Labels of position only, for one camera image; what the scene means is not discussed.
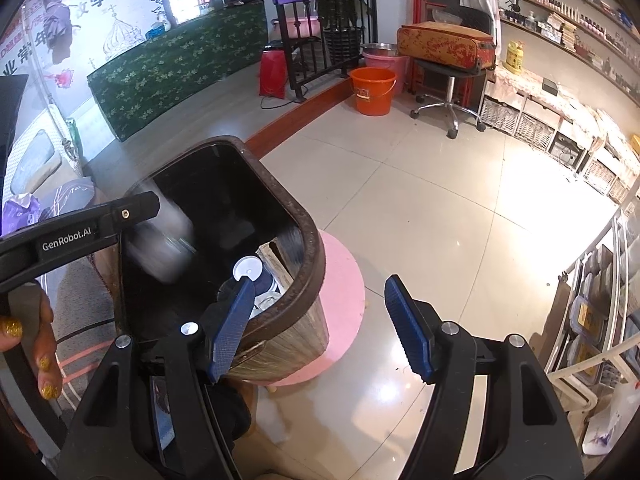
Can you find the purple snack bag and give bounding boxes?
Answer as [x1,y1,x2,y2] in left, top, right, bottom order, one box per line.
[1,193,41,236]

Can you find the purple white plastic cup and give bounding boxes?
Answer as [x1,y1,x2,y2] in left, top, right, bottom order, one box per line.
[217,256,283,318]

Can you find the dark brown trash bin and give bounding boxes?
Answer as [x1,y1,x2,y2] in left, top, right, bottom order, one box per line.
[115,136,330,385]

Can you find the left hand yellow nails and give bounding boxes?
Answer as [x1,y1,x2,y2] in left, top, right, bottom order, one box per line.
[8,282,63,401]

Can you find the white mesh sofa chair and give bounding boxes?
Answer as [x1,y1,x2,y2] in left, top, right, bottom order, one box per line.
[2,110,82,200]

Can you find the grey striped tablecloth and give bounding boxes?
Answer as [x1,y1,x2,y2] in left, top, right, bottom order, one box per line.
[38,246,119,422]

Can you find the green patterned counter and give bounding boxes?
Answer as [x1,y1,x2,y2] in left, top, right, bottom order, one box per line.
[87,1,268,142]

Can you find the pink round stool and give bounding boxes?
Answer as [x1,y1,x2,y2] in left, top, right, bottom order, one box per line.
[255,231,367,389]

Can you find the red canister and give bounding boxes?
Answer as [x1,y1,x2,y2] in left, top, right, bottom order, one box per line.
[259,46,288,100]

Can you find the low white storage shelf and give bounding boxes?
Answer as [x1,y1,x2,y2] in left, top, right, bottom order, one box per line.
[480,66,639,204]

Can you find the black metal railing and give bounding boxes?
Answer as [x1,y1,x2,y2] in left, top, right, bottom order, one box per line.
[273,0,378,103]

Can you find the yellow tin canister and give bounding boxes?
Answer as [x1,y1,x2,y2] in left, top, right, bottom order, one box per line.
[504,40,524,75]

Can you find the orange bucket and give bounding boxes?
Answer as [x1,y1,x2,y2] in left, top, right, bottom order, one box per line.
[349,66,397,117]

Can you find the pink basin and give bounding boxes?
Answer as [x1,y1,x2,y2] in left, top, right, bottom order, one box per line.
[362,42,409,96]

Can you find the black swivel chair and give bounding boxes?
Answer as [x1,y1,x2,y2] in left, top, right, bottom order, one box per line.
[409,6,496,140]

